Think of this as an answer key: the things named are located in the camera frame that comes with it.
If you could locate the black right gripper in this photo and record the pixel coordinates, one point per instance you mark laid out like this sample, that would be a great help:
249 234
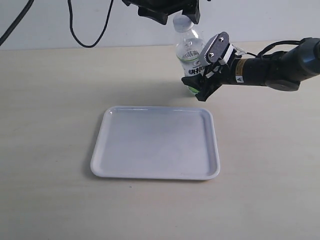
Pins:
215 75

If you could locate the clear plastic drink bottle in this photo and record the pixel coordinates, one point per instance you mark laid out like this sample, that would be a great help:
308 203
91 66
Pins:
188 46

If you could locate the white rectangular plastic tray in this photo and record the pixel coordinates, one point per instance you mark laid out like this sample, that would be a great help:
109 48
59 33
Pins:
157 143

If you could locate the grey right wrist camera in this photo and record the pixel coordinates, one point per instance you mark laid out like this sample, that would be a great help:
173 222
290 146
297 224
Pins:
218 50

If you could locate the white bottle cap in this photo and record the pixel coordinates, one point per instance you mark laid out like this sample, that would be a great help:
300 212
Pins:
182 23

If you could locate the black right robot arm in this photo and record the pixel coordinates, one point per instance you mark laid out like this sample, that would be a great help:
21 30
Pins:
282 66

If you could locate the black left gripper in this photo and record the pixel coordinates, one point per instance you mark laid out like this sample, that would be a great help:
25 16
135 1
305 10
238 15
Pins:
160 10

